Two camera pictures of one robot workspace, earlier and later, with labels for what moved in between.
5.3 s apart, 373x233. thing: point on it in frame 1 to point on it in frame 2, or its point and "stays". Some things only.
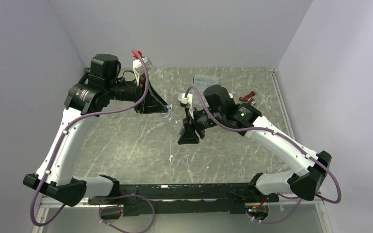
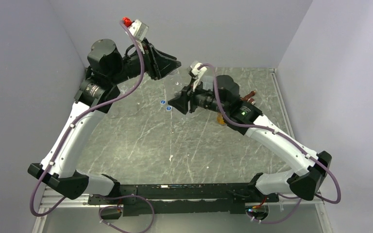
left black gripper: (152, 103) to (158, 64)
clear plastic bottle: (174, 123) to (175, 82)
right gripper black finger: (190, 135) to (181, 103)
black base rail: (163, 200) stays
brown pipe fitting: (249, 98) stays
